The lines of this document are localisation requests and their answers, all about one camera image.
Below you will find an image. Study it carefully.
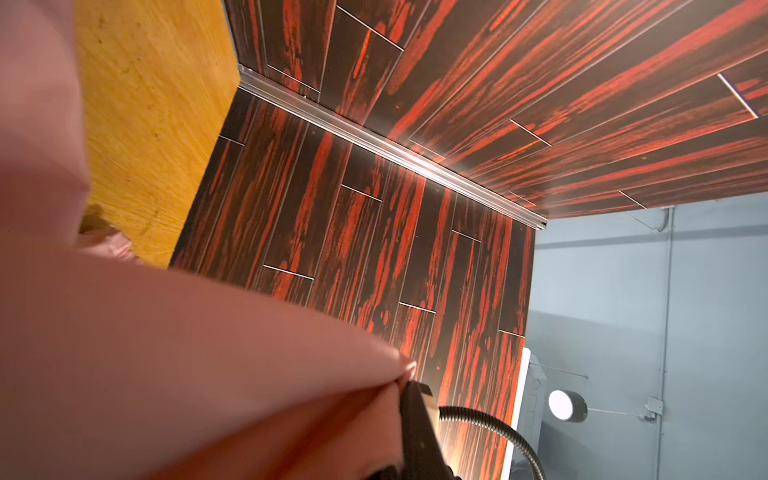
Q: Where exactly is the pink zip-up jacket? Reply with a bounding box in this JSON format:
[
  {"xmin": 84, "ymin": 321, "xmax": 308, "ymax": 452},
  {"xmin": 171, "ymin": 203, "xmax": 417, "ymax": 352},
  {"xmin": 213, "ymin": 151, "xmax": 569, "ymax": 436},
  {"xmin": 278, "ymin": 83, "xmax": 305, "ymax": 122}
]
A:
[{"xmin": 1, "ymin": 1, "xmax": 412, "ymax": 479}]

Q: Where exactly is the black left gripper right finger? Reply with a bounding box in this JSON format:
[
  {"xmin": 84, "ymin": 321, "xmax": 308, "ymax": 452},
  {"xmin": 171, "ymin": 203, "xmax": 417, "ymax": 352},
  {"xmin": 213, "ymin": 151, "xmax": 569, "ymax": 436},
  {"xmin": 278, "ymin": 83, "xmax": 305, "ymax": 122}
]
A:
[{"xmin": 400, "ymin": 381, "xmax": 456, "ymax": 480}]

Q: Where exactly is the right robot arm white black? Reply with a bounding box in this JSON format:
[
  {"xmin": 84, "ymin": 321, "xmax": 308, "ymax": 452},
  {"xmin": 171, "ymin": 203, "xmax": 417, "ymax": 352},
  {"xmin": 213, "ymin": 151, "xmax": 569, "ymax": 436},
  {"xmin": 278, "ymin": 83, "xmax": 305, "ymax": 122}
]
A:
[{"xmin": 438, "ymin": 406, "xmax": 546, "ymax": 480}]

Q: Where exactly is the grey wall conduit pipe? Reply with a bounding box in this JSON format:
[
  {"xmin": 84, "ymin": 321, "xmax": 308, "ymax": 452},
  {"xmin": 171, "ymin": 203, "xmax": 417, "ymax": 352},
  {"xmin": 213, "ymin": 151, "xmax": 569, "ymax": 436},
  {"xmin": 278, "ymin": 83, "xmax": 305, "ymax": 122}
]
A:
[{"xmin": 645, "ymin": 206, "xmax": 676, "ymax": 479}]

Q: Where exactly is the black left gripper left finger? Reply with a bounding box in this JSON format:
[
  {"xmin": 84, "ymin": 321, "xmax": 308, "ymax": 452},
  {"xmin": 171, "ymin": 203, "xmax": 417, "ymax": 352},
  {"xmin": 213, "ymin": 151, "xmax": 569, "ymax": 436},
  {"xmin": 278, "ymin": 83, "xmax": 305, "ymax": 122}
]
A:
[{"xmin": 366, "ymin": 464, "xmax": 403, "ymax": 480}]

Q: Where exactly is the round white wall lamp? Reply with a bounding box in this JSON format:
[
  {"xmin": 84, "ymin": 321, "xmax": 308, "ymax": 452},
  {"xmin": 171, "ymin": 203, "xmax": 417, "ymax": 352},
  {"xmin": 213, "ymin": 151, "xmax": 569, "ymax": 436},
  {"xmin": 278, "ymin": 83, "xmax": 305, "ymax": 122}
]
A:
[{"xmin": 548, "ymin": 389, "xmax": 589, "ymax": 423}]

